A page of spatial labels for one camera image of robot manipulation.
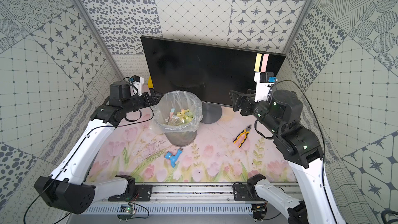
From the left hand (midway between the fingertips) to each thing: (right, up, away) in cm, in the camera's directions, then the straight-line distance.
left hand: (154, 91), depth 73 cm
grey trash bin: (+12, -25, +8) cm, 29 cm away
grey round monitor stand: (+29, -13, +31) cm, 44 cm away
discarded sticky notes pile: (+11, -14, +9) cm, 20 cm away
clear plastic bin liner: (+11, -4, +11) cm, 16 cm away
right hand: (+37, -1, -17) cm, 41 cm away
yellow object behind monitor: (-5, +5, +8) cm, 11 cm away
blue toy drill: (+4, -35, +10) cm, 37 cm away
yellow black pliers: (+50, -25, +21) cm, 59 cm away
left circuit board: (-12, -54, -3) cm, 56 cm away
